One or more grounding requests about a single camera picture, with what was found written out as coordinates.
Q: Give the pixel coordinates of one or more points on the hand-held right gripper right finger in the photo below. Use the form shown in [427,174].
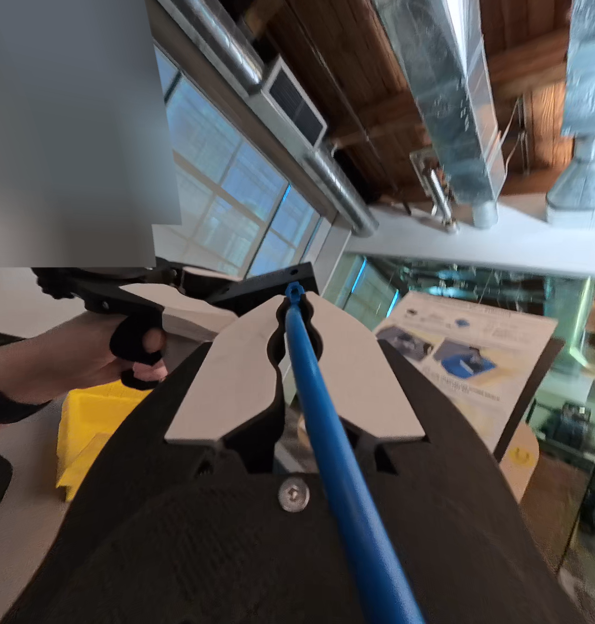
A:
[370,385]

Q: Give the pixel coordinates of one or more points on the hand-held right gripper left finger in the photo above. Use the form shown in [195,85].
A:
[229,385]

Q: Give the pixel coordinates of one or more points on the yellow plastic bin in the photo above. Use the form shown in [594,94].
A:
[92,419]

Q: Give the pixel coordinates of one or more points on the rectangular silver duct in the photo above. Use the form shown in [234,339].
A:
[438,97]

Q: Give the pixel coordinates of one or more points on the large paned window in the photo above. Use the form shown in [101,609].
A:
[229,170]

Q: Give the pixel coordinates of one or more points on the black ethernet switch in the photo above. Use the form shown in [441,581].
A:
[268,285]

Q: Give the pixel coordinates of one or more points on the silver pipe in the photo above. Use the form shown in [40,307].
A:
[438,195]

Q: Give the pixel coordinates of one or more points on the silver ventilation duct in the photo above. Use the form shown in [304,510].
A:
[336,190]

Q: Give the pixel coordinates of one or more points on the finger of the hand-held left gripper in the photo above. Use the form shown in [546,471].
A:
[207,273]
[195,317]

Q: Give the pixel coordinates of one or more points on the person's left hand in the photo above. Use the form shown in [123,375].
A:
[73,356]

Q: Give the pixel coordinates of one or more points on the conical silver duct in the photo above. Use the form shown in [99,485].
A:
[580,195]

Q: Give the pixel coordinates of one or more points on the printed instruction sheet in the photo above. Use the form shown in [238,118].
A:
[497,331]

